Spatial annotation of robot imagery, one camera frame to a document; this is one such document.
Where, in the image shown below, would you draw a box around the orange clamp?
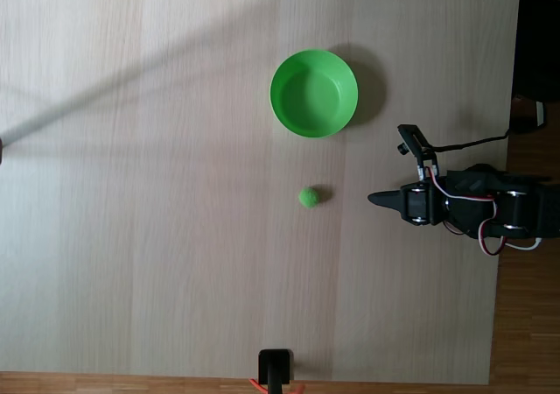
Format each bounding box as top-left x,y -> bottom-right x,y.
248,378 -> 306,394

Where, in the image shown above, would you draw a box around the red white servo cable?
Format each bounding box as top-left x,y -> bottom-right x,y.
426,165 -> 500,220
478,218 -> 543,257

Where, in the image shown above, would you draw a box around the black gripper camera mount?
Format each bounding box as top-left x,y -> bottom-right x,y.
396,123 -> 440,180

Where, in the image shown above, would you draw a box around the green pompom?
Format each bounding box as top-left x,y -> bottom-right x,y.
297,186 -> 321,210

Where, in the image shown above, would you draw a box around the green plastic bowl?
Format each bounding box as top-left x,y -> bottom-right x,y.
269,48 -> 360,139

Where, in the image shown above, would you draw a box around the black camera cable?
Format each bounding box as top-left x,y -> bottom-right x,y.
430,126 -> 513,153

